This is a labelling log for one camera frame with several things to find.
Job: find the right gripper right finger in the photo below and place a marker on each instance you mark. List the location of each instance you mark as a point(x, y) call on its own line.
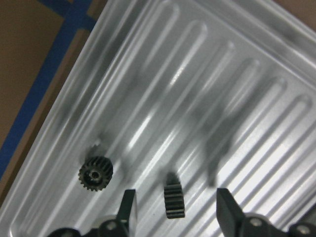
point(229, 214)

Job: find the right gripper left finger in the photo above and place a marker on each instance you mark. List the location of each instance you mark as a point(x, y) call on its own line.
point(127, 209)

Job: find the black bearing gear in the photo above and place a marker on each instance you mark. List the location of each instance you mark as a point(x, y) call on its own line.
point(96, 173)

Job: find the silver ribbed metal tray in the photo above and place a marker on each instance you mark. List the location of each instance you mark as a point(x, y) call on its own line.
point(220, 92)

